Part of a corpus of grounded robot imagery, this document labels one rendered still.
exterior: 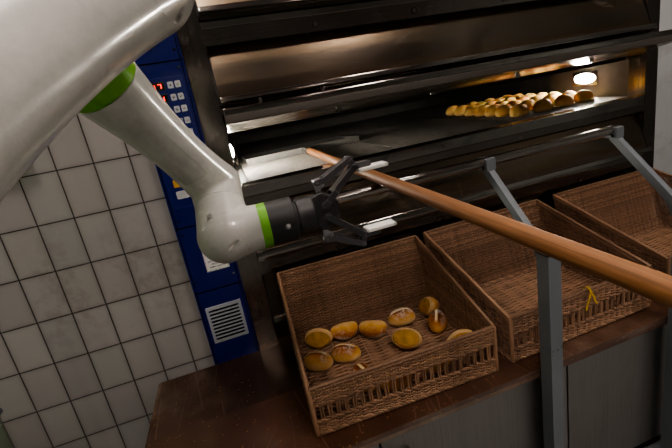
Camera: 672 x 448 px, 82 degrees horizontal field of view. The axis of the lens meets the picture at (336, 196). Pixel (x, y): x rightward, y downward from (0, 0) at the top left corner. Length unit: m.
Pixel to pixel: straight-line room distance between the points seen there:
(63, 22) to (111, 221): 1.07
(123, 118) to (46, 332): 1.05
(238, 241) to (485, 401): 0.85
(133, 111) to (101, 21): 0.28
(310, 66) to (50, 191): 0.88
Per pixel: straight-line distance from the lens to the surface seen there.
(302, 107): 1.19
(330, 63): 1.37
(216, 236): 0.74
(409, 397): 1.21
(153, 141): 0.70
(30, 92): 0.33
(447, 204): 0.74
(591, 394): 1.56
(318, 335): 1.42
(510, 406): 1.36
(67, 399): 1.71
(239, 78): 1.32
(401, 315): 1.45
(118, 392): 1.67
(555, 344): 1.24
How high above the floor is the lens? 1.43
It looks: 15 degrees down
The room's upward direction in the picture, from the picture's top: 10 degrees counter-clockwise
